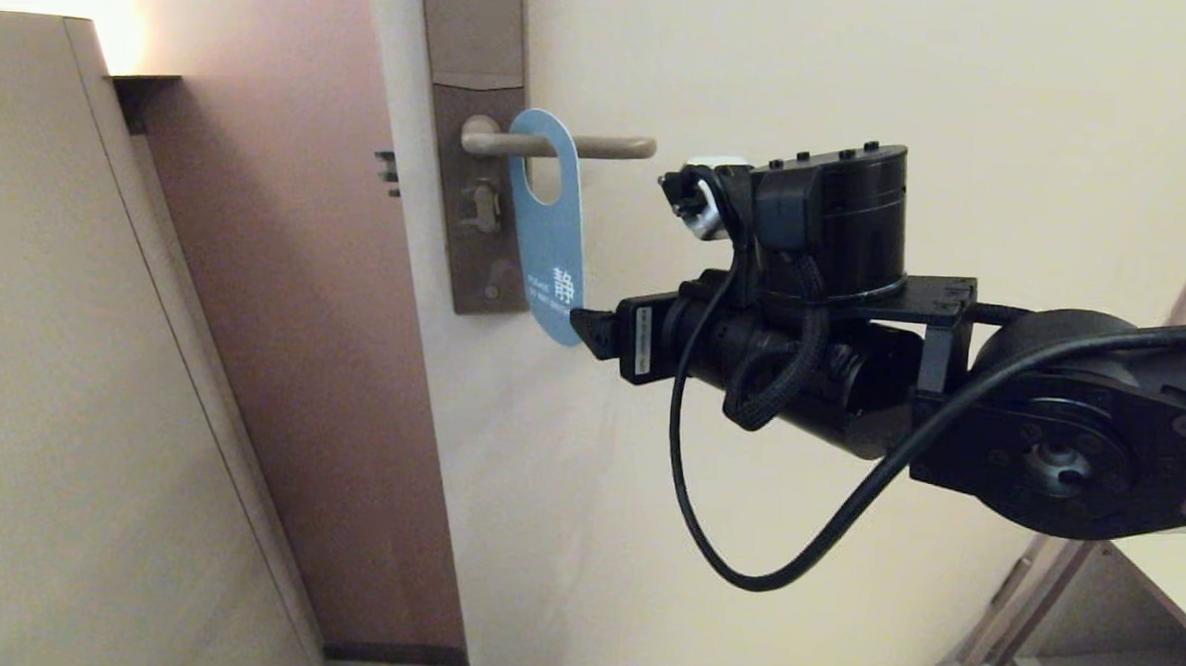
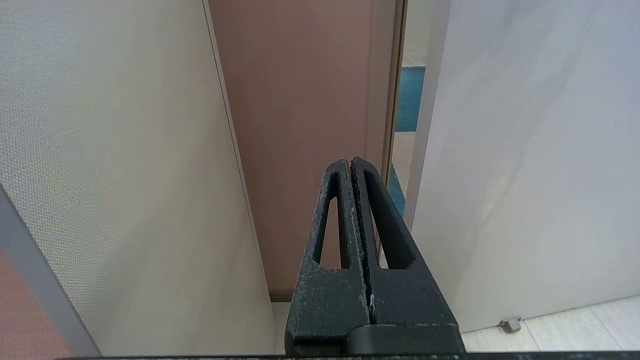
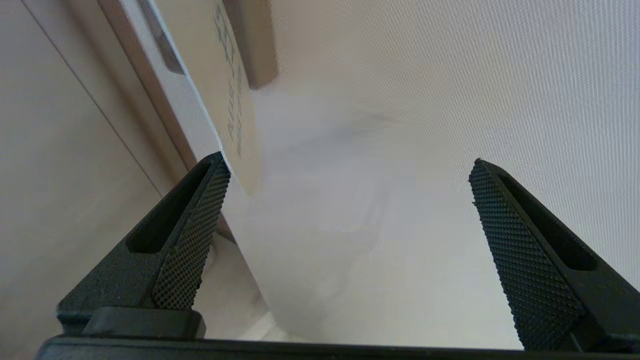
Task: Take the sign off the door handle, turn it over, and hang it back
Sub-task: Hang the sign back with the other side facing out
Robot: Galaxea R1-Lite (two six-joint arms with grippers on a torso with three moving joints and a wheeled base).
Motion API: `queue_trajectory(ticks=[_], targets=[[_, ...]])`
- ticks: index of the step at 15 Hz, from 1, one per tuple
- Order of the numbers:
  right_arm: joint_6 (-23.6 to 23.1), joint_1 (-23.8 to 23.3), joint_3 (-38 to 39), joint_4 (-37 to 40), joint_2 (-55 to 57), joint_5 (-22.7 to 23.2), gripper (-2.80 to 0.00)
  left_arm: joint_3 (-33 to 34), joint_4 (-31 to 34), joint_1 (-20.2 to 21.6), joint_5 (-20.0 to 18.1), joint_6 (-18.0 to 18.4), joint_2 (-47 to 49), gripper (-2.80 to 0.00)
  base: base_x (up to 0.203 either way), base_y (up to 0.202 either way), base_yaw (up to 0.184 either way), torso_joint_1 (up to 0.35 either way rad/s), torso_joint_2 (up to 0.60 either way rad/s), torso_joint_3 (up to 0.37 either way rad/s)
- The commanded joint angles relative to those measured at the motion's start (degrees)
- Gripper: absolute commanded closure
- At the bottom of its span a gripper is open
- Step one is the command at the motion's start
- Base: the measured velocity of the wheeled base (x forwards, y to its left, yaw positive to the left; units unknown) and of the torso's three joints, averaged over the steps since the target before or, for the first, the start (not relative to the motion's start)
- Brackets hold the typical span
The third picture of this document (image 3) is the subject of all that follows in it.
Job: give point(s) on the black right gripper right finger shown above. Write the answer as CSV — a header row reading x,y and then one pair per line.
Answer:
x,y
550,260

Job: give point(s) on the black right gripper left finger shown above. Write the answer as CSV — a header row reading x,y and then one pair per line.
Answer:
x,y
165,250

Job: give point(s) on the brown door lock plate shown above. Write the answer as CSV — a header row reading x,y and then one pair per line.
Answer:
x,y
257,40

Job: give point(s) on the brown door edge faceplate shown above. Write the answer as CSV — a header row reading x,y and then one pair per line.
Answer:
x,y
160,35

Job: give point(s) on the white room door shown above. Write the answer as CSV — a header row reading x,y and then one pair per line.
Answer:
x,y
425,150

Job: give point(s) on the white and blue door hanger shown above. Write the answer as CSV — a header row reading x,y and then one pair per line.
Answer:
x,y
215,75

